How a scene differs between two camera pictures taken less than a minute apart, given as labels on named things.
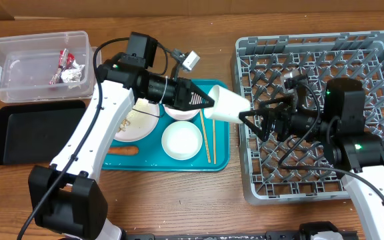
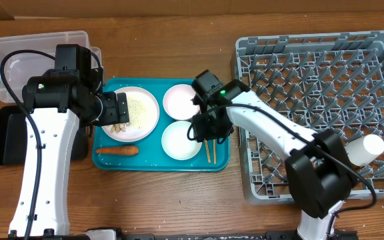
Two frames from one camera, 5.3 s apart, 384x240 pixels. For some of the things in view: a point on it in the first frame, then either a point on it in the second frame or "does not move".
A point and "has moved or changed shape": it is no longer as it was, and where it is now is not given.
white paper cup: [228, 106] has moved or changed shape
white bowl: [182, 141] does not move
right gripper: [286, 116] → [203, 131]
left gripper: [184, 87] → [117, 110]
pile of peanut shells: [124, 123] does not move
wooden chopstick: [205, 137] does not move
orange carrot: [123, 150] does not move
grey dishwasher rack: [259, 64] does not move
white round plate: [143, 117] does not move
